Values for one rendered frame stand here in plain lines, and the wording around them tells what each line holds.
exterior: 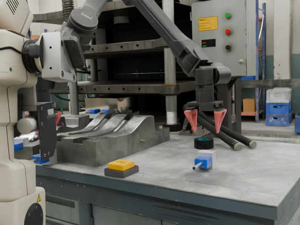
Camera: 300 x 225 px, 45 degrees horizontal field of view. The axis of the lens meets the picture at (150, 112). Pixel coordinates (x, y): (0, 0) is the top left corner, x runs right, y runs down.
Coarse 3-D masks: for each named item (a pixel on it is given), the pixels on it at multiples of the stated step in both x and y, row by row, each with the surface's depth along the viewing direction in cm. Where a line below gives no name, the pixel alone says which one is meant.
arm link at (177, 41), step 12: (132, 0) 127; (144, 0) 123; (144, 12) 124; (156, 12) 121; (156, 24) 121; (168, 24) 120; (168, 36) 119; (180, 36) 118; (180, 48) 116; (192, 48) 116; (180, 60) 118; (192, 60) 114
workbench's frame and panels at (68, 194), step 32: (64, 192) 132; (96, 192) 123; (128, 192) 115; (160, 192) 103; (64, 224) 136; (96, 224) 127; (128, 224) 119; (160, 224) 111; (192, 224) 104; (224, 224) 98; (256, 224) 93; (288, 224) 106
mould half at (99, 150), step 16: (112, 128) 149; (128, 128) 145; (144, 128) 148; (160, 128) 163; (64, 144) 132; (80, 144) 128; (96, 144) 124; (112, 144) 131; (128, 144) 139; (144, 144) 148; (64, 160) 133; (80, 160) 129; (96, 160) 124; (112, 160) 132
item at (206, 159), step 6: (204, 150) 119; (210, 150) 119; (198, 156) 118; (204, 156) 117; (210, 156) 116; (198, 162) 114; (204, 162) 113; (210, 162) 115; (192, 168) 109; (204, 168) 117; (210, 168) 116
